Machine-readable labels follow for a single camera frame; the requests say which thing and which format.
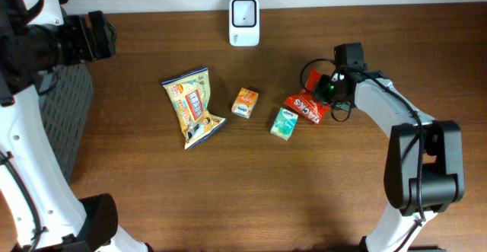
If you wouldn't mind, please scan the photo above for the red snack packet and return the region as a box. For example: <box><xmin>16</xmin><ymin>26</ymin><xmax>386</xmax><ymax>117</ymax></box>
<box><xmin>284</xmin><ymin>68</ymin><xmax>330</xmax><ymax>126</ymax></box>

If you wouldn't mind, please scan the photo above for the right black cable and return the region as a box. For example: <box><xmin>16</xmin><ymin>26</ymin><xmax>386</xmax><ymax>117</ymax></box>
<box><xmin>299</xmin><ymin>58</ymin><xmax>427</xmax><ymax>222</ymax></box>

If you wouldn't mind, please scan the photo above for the teal tissue pack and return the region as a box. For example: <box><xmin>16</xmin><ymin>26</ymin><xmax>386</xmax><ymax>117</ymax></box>
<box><xmin>270</xmin><ymin>107</ymin><xmax>298</xmax><ymax>140</ymax></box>

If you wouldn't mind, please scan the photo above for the grey plastic mesh basket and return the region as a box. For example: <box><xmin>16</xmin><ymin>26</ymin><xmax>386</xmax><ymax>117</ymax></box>
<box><xmin>37</xmin><ymin>64</ymin><xmax>94</xmax><ymax>182</ymax></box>

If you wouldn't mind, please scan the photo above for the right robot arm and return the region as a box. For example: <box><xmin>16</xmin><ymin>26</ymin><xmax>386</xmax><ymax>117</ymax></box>
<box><xmin>313</xmin><ymin>67</ymin><xmax>465</xmax><ymax>251</ymax></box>

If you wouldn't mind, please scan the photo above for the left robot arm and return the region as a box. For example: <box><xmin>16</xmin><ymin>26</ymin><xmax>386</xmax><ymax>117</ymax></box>
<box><xmin>1</xmin><ymin>0</ymin><xmax>150</xmax><ymax>251</ymax></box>

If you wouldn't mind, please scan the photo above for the orange tissue pack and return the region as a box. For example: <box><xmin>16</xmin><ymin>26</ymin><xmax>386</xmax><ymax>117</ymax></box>
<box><xmin>231</xmin><ymin>88</ymin><xmax>259</xmax><ymax>119</ymax></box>

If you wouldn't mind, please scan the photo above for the yellow snack bag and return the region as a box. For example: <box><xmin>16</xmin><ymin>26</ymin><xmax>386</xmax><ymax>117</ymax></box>
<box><xmin>161</xmin><ymin>67</ymin><xmax>226</xmax><ymax>149</ymax></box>

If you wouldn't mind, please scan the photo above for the white barcode scanner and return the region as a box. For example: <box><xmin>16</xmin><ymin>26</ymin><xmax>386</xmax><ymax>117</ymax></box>
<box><xmin>228</xmin><ymin>0</ymin><xmax>261</xmax><ymax>47</ymax></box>

